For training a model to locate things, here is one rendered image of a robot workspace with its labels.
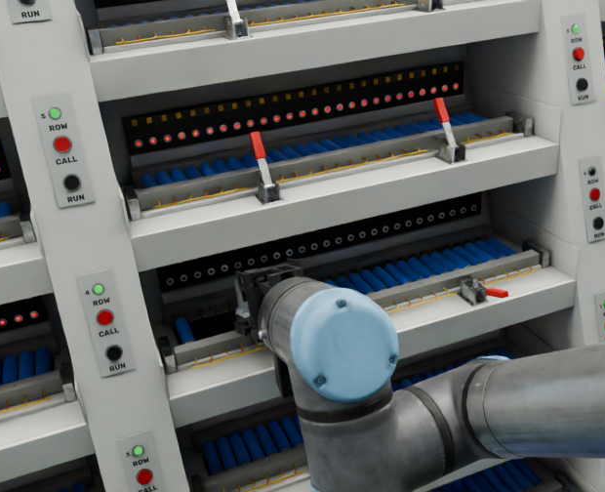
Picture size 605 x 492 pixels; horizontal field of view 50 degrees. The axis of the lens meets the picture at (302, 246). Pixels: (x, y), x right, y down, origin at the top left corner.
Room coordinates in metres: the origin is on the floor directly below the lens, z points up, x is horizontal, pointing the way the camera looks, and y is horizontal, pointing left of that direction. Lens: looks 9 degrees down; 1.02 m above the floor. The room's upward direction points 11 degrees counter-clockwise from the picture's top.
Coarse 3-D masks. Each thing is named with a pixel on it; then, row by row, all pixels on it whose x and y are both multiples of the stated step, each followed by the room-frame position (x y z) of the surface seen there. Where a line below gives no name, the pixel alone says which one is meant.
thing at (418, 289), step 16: (512, 256) 0.96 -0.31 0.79; (528, 256) 0.96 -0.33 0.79; (448, 272) 0.93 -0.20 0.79; (464, 272) 0.93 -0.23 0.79; (480, 272) 0.93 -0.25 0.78; (496, 272) 0.94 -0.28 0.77; (528, 272) 0.94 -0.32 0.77; (400, 288) 0.90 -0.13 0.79; (416, 288) 0.90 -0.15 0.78; (432, 288) 0.91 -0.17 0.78; (448, 288) 0.92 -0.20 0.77; (384, 304) 0.89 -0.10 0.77; (416, 304) 0.88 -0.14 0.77; (224, 336) 0.83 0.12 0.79; (240, 336) 0.83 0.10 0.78; (176, 352) 0.80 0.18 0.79; (192, 352) 0.81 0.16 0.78; (208, 352) 0.82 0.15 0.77
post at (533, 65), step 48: (576, 0) 0.94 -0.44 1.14; (480, 48) 1.07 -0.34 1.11; (528, 48) 0.96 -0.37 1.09; (480, 96) 1.09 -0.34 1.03; (528, 96) 0.97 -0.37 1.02; (576, 144) 0.93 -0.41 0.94; (528, 192) 1.00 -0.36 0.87; (576, 192) 0.93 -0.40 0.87; (576, 240) 0.92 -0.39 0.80; (576, 288) 0.92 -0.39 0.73; (576, 336) 0.94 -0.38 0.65
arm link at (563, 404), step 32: (576, 352) 0.47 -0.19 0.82; (416, 384) 0.61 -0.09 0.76; (448, 384) 0.60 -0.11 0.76; (480, 384) 0.56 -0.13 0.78; (512, 384) 0.51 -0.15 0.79; (544, 384) 0.48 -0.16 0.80; (576, 384) 0.44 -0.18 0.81; (448, 416) 0.57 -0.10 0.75; (480, 416) 0.54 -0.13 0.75; (512, 416) 0.50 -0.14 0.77; (544, 416) 0.47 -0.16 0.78; (576, 416) 0.44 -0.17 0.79; (448, 448) 0.55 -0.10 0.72; (480, 448) 0.55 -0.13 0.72; (512, 448) 0.52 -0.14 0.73; (544, 448) 0.48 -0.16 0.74; (576, 448) 0.45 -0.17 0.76
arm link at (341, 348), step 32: (288, 288) 0.63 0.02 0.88; (320, 288) 0.58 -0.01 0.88; (288, 320) 0.56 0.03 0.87; (320, 320) 0.52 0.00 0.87; (352, 320) 0.53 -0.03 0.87; (384, 320) 0.53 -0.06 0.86; (288, 352) 0.55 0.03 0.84; (320, 352) 0.51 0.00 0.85; (352, 352) 0.52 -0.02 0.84; (384, 352) 0.53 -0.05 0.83; (320, 384) 0.51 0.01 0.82; (352, 384) 0.52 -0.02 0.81; (384, 384) 0.52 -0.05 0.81
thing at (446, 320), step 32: (448, 224) 1.06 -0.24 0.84; (480, 224) 1.08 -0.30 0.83; (512, 224) 1.05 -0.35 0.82; (320, 256) 0.99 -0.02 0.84; (352, 256) 1.01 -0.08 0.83; (544, 256) 0.96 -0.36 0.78; (576, 256) 0.91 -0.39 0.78; (192, 288) 0.94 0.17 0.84; (224, 288) 0.95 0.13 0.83; (512, 288) 0.92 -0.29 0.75; (544, 288) 0.91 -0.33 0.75; (160, 320) 0.93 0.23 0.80; (192, 320) 0.92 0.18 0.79; (416, 320) 0.86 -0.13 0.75; (448, 320) 0.86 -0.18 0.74; (480, 320) 0.88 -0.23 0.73; (512, 320) 0.90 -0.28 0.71; (160, 352) 0.85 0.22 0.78; (256, 352) 0.83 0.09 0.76; (416, 352) 0.86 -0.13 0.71; (192, 384) 0.77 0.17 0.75; (224, 384) 0.77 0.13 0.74; (256, 384) 0.78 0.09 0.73; (192, 416) 0.77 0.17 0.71
